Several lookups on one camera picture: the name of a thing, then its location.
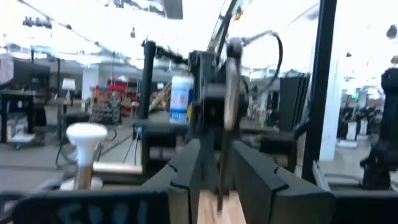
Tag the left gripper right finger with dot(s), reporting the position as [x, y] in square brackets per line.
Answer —
[261, 193]

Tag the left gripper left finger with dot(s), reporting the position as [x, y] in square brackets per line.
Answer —
[185, 177]

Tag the black fan makeup brush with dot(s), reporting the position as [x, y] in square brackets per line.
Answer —
[231, 93]

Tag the black background robot arm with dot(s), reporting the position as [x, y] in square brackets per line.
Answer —
[384, 124]

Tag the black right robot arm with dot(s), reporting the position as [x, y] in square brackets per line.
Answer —
[206, 102]

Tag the silver aluminium extrusion bar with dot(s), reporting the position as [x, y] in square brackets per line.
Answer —
[320, 175]

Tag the white blue labelled canister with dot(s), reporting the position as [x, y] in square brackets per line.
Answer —
[181, 96]

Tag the black partition panels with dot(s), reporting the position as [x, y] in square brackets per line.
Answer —
[293, 99]

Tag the red storage rack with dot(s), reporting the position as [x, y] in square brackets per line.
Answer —
[115, 102]

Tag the white mushroom lamp metal base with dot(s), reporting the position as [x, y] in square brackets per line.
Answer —
[86, 137]

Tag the white shade table lamp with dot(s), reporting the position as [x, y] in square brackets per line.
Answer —
[68, 84]

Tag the black background desk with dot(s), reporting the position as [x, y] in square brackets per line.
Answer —
[18, 93]

